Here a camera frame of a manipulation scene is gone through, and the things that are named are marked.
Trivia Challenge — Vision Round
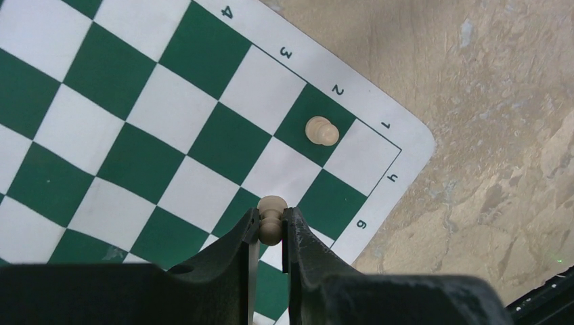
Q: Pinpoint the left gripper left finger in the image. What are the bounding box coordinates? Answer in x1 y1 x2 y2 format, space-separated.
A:
1 208 260 324

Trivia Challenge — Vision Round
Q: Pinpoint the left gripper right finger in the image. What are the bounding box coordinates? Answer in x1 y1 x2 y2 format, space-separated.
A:
283 208 513 324

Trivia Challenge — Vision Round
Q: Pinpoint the white pawn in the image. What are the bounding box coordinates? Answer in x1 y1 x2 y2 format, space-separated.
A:
305 116 340 146
257 195 288 246

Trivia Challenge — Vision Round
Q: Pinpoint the green white chess board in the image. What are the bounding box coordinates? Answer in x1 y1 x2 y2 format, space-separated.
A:
0 0 437 325

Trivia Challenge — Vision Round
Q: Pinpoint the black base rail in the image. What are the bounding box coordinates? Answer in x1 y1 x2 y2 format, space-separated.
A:
506 266 573 325

